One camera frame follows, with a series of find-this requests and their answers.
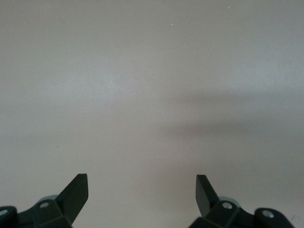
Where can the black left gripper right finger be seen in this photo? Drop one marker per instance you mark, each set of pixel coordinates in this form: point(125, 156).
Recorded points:
point(205, 199)

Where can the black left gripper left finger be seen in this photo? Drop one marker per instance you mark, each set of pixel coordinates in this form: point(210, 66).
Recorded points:
point(71, 199)

